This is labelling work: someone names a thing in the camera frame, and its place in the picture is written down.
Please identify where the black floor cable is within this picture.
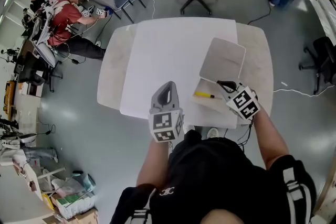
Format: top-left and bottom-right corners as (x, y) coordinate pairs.
(246, 2), (272, 26)

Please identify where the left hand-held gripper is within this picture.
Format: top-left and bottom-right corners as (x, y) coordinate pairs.
(148, 81), (186, 143)

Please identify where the grey marbled table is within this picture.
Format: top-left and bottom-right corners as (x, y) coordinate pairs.
(96, 17), (274, 129)

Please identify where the white table sheet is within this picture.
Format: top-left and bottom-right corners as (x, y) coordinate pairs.
(119, 17), (238, 129)

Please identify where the yellow black screwdriver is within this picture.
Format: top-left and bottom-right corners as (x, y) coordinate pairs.
(194, 91), (223, 100)

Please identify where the person's right forearm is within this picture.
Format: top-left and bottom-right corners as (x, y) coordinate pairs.
(251, 109), (289, 171)

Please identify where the person's black shirt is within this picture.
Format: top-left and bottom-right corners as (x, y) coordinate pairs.
(110, 130), (317, 224)

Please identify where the black headrest office chair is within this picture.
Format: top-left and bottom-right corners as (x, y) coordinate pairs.
(298, 36), (336, 95)

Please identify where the person's left forearm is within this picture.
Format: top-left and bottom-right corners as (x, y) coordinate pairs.
(136, 138), (174, 188)

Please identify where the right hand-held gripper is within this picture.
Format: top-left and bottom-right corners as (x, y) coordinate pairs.
(216, 80), (262, 121)

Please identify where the black swivel chair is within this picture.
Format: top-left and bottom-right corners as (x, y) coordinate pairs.
(14, 51), (64, 92)

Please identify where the white floor cable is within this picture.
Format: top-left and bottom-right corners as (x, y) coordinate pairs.
(272, 83), (336, 98)

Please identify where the beige storage box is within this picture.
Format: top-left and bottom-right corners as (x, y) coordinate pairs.
(193, 37), (247, 113)

